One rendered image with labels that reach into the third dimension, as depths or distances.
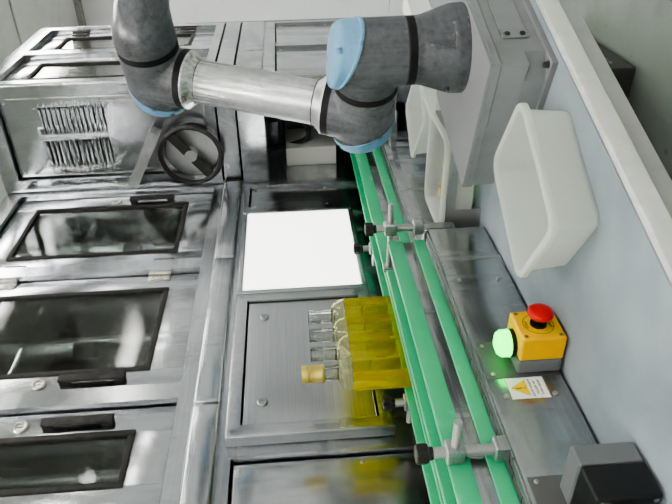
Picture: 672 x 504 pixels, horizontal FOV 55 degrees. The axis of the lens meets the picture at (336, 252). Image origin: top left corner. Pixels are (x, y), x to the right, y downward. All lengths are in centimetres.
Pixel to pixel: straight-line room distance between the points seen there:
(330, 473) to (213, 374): 35
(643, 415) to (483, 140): 51
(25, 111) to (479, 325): 166
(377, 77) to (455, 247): 40
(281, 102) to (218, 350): 60
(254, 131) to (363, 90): 108
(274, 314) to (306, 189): 72
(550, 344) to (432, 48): 51
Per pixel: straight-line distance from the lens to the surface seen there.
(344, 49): 111
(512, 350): 105
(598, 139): 94
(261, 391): 141
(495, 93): 107
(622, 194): 88
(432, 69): 113
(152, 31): 127
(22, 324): 183
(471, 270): 128
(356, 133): 122
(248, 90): 127
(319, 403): 138
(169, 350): 162
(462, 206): 145
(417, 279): 127
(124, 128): 226
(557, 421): 101
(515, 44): 109
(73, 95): 224
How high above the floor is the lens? 116
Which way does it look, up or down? 3 degrees down
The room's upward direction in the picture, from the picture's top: 93 degrees counter-clockwise
